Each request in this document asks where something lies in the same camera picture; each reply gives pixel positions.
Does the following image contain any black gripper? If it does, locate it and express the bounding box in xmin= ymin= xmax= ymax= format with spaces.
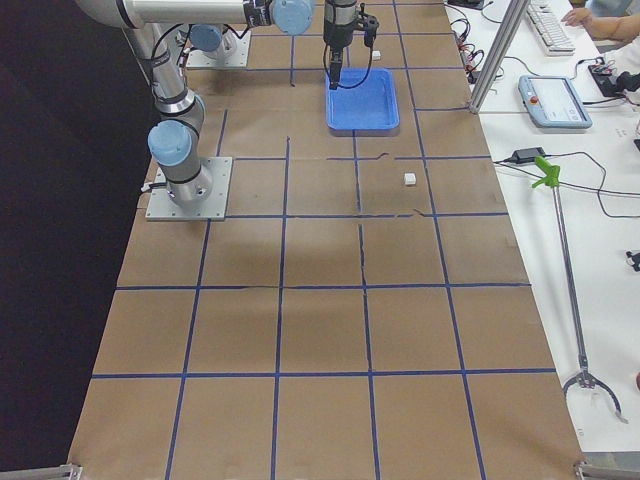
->
xmin=323 ymin=0 xmax=361 ymax=90

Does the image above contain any blue plastic tray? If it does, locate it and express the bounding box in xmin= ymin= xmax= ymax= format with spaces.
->
xmin=325 ymin=68 xmax=400 ymax=136

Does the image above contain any person hand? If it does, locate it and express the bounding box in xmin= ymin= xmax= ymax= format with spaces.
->
xmin=561 ymin=7 xmax=593 ymax=28

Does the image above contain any black power adapter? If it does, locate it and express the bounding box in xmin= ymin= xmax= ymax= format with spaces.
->
xmin=510 ymin=147 xmax=546 ymax=164

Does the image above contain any white keyboard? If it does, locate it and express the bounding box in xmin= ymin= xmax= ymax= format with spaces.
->
xmin=525 ymin=0 xmax=575 ymax=56

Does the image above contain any teach pendant tablet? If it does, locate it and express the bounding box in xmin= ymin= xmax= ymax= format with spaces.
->
xmin=518 ymin=75 xmax=592 ymax=129

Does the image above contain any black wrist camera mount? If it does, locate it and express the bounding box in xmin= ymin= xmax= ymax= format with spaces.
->
xmin=358 ymin=2 xmax=379 ymax=50

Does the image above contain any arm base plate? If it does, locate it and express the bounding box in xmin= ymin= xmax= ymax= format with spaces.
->
xmin=186 ymin=32 xmax=251 ymax=70
xmin=145 ymin=157 xmax=233 ymax=221

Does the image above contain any aluminium frame post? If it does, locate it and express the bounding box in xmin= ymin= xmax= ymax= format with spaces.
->
xmin=469 ymin=0 xmax=529 ymax=114

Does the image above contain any green handled reach grabber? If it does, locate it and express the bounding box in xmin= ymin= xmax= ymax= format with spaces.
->
xmin=531 ymin=156 xmax=630 ymax=425

